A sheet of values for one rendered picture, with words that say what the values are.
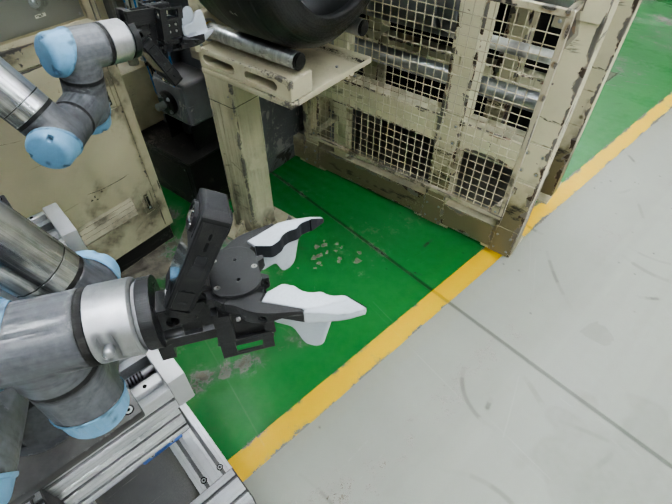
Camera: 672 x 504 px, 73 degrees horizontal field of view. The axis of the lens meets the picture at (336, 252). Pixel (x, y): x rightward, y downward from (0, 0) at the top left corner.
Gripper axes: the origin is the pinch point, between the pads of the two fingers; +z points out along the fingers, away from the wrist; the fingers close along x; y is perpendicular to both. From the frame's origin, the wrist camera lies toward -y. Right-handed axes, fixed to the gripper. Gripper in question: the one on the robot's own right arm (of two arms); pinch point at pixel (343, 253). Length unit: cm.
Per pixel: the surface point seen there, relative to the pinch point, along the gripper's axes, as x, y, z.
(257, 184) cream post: -127, 63, 2
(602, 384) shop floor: -28, 104, 96
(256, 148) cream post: -127, 47, 3
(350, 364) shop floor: -58, 99, 18
